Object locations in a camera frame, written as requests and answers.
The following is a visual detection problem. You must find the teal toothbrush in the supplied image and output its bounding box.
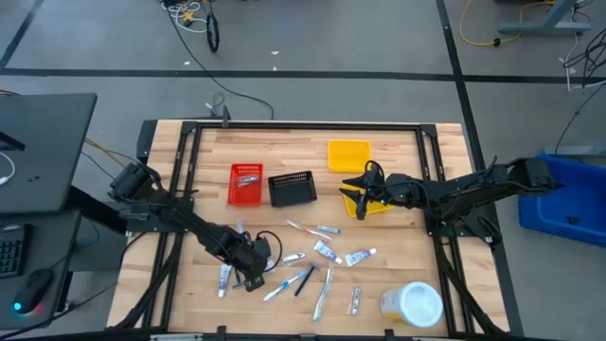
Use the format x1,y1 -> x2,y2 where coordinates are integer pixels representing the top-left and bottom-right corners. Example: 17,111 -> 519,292
312,266 -> 335,323

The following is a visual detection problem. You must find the red plastic basket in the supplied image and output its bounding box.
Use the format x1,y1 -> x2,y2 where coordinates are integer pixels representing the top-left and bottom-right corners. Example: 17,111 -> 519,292
227,163 -> 264,207

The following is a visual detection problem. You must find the black cable loop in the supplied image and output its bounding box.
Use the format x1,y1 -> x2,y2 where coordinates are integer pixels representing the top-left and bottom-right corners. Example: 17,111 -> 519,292
205,11 -> 222,54

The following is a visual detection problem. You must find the black plastic basket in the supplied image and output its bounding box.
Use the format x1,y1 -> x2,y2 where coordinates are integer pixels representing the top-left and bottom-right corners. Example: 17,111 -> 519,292
267,170 -> 318,208

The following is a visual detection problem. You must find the black cable tangle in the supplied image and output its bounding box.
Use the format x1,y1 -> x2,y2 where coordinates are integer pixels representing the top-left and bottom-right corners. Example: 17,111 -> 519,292
561,26 -> 606,92

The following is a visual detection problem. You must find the yellow floor cable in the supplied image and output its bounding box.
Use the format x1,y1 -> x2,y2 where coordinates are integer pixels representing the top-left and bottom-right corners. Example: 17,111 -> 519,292
458,0 -> 558,48

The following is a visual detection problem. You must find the black computer mouse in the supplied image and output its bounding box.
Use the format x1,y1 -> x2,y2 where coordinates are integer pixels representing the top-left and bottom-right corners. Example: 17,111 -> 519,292
12,268 -> 54,315

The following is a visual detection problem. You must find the yellow plastic basket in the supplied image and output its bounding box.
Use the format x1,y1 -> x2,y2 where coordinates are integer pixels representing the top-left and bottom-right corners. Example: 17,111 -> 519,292
327,139 -> 373,173
341,187 -> 395,219

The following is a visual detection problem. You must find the red and white toothbrush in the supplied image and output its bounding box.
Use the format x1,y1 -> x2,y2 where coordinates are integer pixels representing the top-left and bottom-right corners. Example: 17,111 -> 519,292
285,219 -> 332,242

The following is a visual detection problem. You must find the white cable bundle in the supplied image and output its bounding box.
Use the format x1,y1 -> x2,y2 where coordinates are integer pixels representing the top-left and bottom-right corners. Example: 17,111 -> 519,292
159,0 -> 209,34

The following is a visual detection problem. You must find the blue plastic bin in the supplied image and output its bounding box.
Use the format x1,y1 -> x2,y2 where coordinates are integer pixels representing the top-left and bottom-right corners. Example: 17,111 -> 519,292
517,153 -> 606,248

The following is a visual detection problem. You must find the grey-legged desk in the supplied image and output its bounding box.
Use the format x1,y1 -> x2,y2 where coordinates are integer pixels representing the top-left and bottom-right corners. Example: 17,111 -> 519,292
498,0 -> 593,37

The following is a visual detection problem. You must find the dark blue razor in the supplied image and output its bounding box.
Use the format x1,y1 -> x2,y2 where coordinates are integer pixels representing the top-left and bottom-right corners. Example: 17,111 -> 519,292
294,261 -> 321,298

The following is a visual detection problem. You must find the black metal table frame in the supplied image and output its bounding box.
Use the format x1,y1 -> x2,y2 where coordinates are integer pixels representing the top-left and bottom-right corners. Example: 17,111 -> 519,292
113,119 -> 510,341

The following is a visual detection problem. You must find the dark grey desk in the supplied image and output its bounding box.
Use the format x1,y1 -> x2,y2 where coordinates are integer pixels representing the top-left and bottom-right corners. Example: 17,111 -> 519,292
0,93 -> 98,331

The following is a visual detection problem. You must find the black floor cable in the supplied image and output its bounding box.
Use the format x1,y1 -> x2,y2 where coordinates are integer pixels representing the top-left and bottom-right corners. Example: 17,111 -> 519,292
163,0 -> 276,121

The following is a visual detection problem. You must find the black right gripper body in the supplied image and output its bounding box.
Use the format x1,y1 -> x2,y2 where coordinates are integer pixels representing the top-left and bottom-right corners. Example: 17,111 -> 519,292
369,173 -> 423,209

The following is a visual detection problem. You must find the white wipes canister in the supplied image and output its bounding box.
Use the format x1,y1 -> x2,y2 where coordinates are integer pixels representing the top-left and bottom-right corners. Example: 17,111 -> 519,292
380,280 -> 445,329

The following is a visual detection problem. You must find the black keyboard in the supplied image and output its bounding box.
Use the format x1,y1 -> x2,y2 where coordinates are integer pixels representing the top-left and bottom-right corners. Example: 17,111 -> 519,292
0,224 -> 27,279

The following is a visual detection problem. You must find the blue and white toothbrush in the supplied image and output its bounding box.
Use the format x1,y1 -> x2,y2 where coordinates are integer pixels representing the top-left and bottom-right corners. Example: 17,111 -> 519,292
262,268 -> 309,303

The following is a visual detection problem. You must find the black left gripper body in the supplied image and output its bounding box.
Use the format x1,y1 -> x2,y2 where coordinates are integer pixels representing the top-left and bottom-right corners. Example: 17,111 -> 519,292
221,230 -> 272,281

